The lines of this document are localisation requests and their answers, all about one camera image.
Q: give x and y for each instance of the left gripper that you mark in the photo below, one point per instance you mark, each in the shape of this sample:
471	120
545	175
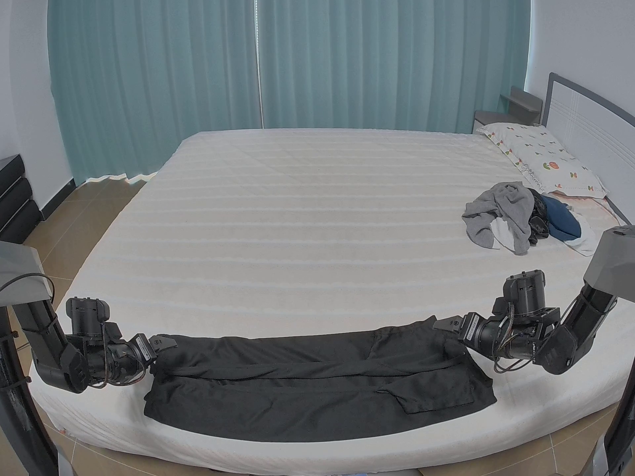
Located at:
144	350

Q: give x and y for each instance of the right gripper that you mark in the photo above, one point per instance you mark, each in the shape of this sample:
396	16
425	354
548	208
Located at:
478	335

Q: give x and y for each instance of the black T-shirt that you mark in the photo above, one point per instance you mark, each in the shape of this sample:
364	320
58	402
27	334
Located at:
307	394

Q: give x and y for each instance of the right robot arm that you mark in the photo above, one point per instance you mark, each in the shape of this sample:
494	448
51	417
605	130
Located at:
565	345

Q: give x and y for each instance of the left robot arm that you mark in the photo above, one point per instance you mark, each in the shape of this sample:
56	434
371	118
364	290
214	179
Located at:
49	360

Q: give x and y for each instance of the pile of clothes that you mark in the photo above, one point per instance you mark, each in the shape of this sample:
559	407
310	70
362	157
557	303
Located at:
506	204

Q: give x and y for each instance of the bed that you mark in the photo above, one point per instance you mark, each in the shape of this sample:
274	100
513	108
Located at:
307	206

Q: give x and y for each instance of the white printed pillow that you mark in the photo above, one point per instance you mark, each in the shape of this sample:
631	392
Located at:
540	154

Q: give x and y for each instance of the black chest of drawers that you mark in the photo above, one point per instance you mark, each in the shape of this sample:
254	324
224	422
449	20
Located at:
15	201

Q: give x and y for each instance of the grey bedside table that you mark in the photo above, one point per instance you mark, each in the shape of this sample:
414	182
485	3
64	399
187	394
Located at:
523	99

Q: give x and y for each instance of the blue-green curtain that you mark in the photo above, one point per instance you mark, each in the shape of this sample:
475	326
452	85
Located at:
149	67
392	47

